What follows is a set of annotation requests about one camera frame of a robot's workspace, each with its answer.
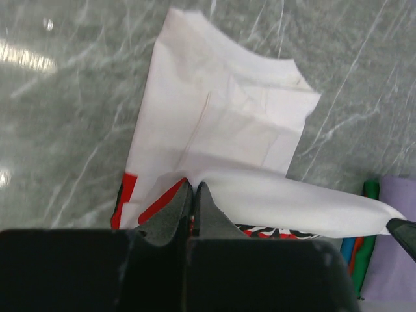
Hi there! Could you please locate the white t-shirt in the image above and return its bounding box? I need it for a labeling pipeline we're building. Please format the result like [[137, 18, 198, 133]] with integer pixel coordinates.
[[110, 8, 402, 238]]

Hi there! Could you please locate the folded purple t-shirt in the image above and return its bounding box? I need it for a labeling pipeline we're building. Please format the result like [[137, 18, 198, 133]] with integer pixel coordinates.
[[360, 175, 416, 302]]

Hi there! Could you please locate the folded blue t-shirt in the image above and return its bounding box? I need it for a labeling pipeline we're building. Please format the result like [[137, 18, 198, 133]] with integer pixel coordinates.
[[340, 237, 356, 264]]

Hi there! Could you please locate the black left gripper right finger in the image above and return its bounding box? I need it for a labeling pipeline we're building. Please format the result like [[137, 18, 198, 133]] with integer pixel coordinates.
[[187, 183, 359, 311]]

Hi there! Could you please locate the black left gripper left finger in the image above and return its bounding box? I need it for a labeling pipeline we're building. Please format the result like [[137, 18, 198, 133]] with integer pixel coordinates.
[[1, 181, 193, 311]]

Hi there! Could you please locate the folded green t-shirt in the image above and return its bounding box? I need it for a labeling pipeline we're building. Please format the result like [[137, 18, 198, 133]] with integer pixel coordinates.
[[351, 179, 380, 298]]

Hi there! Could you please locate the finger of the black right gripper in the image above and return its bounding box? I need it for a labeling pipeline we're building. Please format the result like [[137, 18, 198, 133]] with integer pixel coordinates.
[[386, 218, 416, 260]]

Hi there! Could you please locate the folded orange t-shirt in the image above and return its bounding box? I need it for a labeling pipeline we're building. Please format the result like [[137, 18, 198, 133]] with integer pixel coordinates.
[[348, 237, 364, 275]]

